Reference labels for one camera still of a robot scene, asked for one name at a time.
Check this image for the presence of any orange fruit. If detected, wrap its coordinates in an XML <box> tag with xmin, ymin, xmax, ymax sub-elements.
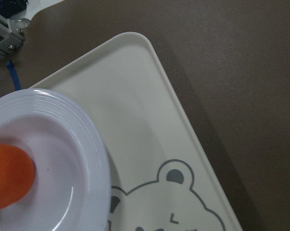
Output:
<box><xmin>0</xmin><ymin>143</ymin><xmax>35</xmax><ymax>209</ymax></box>

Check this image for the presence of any white round plate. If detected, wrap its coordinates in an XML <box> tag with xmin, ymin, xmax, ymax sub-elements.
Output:
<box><xmin>0</xmin><ymin>89</ymin><xmax>111</xmax><ymax>231</ymax></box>

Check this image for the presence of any aluminium frame post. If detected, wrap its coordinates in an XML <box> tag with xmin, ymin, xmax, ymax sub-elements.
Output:
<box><xmin>0</xmin><ymin>15</ymin><xmax>30</xmax><ymax>60</ymax></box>

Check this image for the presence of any cream bear tray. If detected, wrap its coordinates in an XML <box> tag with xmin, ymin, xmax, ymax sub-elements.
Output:
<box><xmin>35</xmin><ymin>32</ymin><xmax>241</xmax><ymax>231</ymax></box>

